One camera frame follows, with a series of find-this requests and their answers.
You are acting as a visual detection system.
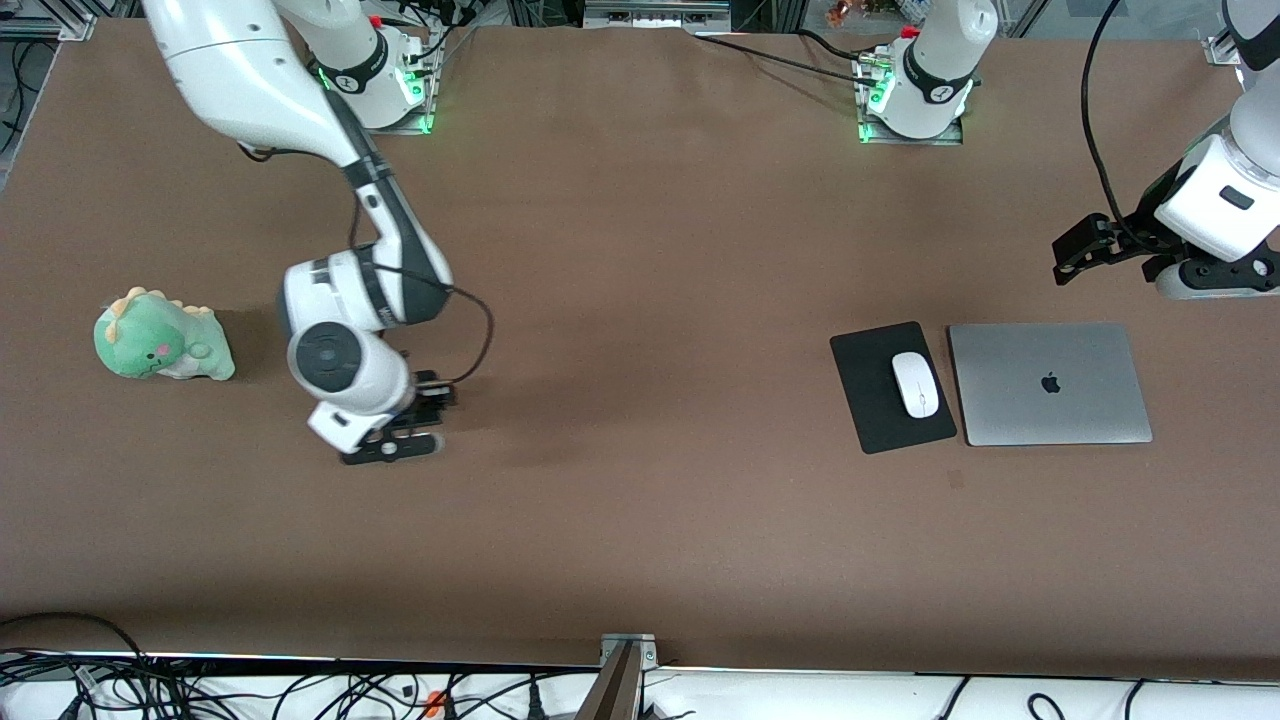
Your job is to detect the white computer mouse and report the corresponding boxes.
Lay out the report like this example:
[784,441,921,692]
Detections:
[891,352,941,419]

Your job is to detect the black mouse pad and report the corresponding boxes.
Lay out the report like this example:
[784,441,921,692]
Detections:
[829,321,958,455]

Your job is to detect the silver laptop with apple logo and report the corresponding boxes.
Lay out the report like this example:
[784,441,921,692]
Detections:
[947,322,1154,447]

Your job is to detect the green dinosaur plush toy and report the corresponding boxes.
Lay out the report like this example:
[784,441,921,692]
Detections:
[93,287,237,383]

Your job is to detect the dark aluminium beam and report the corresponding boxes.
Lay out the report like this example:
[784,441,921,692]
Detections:
[574,640,643,720]

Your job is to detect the grey metal device box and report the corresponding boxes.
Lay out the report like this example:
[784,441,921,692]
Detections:
[582,0,733,31]

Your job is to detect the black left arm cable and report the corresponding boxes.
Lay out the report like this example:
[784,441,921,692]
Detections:
[1082,0,1156,251]

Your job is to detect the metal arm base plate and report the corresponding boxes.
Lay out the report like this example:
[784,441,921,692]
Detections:
[328,30,435,135]
[858,48,966,147]

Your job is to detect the metal table edge bracket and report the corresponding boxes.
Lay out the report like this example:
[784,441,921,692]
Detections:
[600,633,659,669]

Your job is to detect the short black table cable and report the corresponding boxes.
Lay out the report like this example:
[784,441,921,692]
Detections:
[795,27,869,61]

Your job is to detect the long black table cable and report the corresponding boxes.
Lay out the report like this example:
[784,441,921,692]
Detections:
[688,30,886,81]

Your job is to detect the black looped floor cable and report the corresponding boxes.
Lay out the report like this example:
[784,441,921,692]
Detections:
[0,611,156,720]

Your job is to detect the aluminium frame profile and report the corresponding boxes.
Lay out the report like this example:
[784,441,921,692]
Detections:
[0,0,97,43]

